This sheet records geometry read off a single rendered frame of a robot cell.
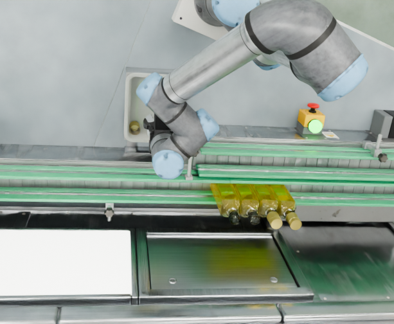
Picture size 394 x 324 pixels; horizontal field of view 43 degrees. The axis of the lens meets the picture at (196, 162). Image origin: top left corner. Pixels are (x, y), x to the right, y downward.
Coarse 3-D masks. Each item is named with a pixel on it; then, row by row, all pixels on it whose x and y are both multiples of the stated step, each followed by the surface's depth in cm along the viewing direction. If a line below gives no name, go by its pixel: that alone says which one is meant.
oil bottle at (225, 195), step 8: (216, 184) 158; (224, 184) 158; (232, 184) 159; (216, 192) 157; (224, 192) 153; (232, 192) 153; (216, 200) 157; (224, 200) 148; (232, 200) 149; (224, 208) 148; (224, 216) 149
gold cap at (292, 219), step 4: (292, 212) 147; (288, 216) 147; (292, 216) 146; (296, 216) 146; (288, 220) 146; (292, 220) 144; (296, 220) 144; (300, 220) 145; (292, 224) 144; (296, 224) 144; (300, 224) 144; (292, 228) 145; (296, 228) 145
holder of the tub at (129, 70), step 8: (128, 72) 154; (136, 72) 155; (144, 72) 156; (152, 72) 157; (160, 72) 158; (168, 72) 159; (128, 144) 171; (128, 152) 166; (136, 152) 167; (144, 152) 167
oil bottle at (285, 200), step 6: (270, 186) 161; (276, 186) 161; (282, 186) 161; (276, 192) 157; (282, 192) 157; (288, 192) 157; (276, 198) 154; (282, 198) 153; (288, 198) 154; (282, 204) 150; (288, 204) 150; (294, 204) 151; (282, 210) 150; (294, 210) 151; (282, 216) 151
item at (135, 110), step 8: (128, 80) 154; (136, 80) 161; (128, 88) 155; (136, 88) 162; (128, 96) 156; (136, 96) 163; (128, 104) 157; (136, 104) 164; (144, 104) 165; (128, 112) 158; (136, 112) 165; (144, 112) 166; (152, 112) 166; (128, 120) 160; (136, 120) 166; (128, 128) 162; (128, 136) 161; (136, 136) 163; (144, 136) 164
